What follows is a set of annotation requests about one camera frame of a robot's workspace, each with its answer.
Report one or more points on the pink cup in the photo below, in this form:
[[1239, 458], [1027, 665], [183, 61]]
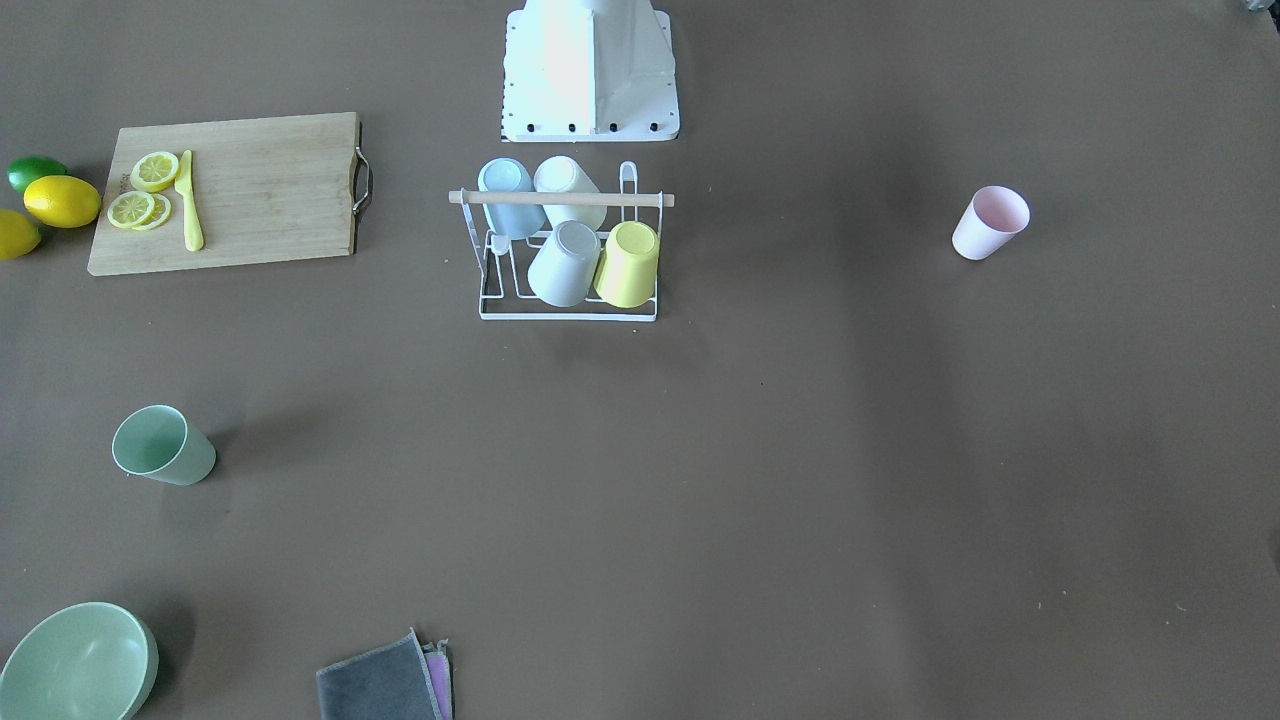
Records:
[[994, 215]]

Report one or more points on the green cup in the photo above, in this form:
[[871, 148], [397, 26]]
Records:
[[159, 443]]

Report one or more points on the yellow cup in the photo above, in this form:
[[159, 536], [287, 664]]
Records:
[[627, 273]]

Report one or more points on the grey cup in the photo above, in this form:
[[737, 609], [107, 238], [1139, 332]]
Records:
[[563, 270]]

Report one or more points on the light blue cup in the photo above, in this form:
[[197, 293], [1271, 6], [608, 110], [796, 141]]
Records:
[[513, 221]]

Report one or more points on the cream white cup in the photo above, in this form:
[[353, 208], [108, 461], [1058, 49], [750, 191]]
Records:
[[561, 174]]

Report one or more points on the pink cloth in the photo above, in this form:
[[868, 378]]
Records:
[[438, 661]]

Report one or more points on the bamboo cutting board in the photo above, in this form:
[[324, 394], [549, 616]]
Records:
[[267, 190]]

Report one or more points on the grey cloth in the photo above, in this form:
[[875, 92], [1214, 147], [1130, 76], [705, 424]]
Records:
[[390, 682]]

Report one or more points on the yellow plastic knife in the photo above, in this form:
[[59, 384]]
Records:
[[184, 184]]

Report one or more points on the lemon slice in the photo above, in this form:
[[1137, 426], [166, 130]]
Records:
[[155, 172], [159, 215], [131, 209]]

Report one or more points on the yellow lemon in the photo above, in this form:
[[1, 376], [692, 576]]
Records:
[[18, 234], [62, 201]]

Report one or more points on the green bowl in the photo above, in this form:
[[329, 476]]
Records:
[[94, 660]]

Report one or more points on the green lime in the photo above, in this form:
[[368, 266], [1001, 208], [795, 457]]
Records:
[[23, 171]]

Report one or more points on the white wire cup rack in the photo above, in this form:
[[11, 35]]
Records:
[[504, 289]]

